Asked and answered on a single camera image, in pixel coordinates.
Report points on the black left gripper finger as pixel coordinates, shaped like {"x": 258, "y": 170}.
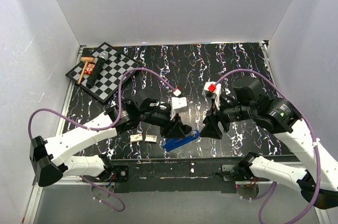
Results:
{"x": 167, "y": 132}
{"x": 181, "y": 130}

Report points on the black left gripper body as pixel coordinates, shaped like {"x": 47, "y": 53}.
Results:
{"x": 161, "y": 119}

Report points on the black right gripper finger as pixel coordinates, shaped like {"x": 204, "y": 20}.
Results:
{"x": 206, "y": 130}
{"x": 216, "y": 133}

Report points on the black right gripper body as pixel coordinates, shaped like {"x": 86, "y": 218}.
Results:
{"x": 232, "y": 112}

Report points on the blue stapler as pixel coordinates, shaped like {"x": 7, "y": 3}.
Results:
{"x": 173, "y": 143}

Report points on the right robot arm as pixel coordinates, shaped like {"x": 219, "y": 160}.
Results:
{"x": 280, "y": 118}

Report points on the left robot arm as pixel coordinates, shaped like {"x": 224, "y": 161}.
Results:
{"x": 56, "y": 157}

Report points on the right staple box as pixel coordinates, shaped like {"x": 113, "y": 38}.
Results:
{"x": 151, "y": 138}

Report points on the staple box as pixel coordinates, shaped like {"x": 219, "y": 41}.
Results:
{"x": 151, "y": 138}
{"x": 136, "y": 138}

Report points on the left staple box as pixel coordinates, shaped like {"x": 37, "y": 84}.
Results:
{"x": 136, "y": 138}

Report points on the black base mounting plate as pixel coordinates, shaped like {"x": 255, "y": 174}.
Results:
{"x": 170, "y": 174}

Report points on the black microphone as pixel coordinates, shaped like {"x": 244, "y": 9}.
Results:
{"x": 101, "y": 59}

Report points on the red toy block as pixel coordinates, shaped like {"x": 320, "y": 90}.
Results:
{"x": 89, "y": 68}

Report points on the wooden mallet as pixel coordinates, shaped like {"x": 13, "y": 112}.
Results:
{"x": 86, "y": 60}

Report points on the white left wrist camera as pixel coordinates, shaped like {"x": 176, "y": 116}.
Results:
{"x": 178, "y": 105}

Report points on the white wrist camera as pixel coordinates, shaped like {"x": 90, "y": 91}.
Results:
{"x": 212, "y": 90}
{"x": 178, "y": 105}

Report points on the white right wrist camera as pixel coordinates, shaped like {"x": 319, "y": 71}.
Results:
{"x": 212, "y": 90}

